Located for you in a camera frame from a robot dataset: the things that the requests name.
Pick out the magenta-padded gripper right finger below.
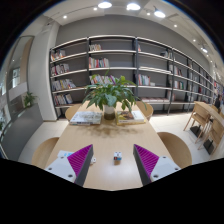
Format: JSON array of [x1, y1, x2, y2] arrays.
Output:
[[133, 144, 182, 186]]

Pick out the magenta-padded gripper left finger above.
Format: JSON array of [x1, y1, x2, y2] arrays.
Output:
[[44, 144, 95, 187]]

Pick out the small white charger block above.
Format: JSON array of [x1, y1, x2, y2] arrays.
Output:
[[113, 151, 123, 165]]

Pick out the pale magazine stack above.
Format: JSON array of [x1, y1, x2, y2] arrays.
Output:
[[68, 110, 104, 127]]

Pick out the book with colourful cover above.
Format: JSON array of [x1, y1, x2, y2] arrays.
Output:
[[115, 109, 147, 126]]

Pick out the green floor plant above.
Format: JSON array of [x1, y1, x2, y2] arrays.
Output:
[[22, 91, 38, 109]]

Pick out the green potted plant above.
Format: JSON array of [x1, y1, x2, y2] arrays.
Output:
[[82, 73, 142, 121]]

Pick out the grey shelf unit with books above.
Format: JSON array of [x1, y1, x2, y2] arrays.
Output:
[[48, 34, 217, 118]]

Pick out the ceiling lights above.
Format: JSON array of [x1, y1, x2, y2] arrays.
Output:
[[61, 0, 210, 55]]

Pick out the wooden frame chair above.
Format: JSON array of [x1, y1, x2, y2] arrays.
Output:
[[182, 105, 211, 142], [199, 118, 224, 157]]

